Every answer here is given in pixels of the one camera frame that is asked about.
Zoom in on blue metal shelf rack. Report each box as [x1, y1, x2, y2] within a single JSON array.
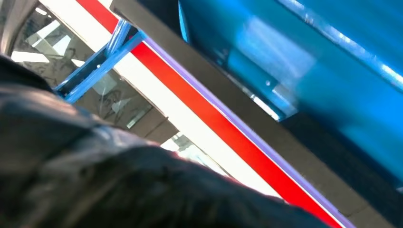
[[55, 0, 403, 196]]

